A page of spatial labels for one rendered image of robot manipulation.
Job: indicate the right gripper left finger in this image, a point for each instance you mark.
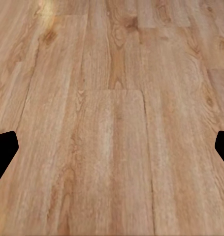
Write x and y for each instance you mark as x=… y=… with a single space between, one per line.
x=8 y=148

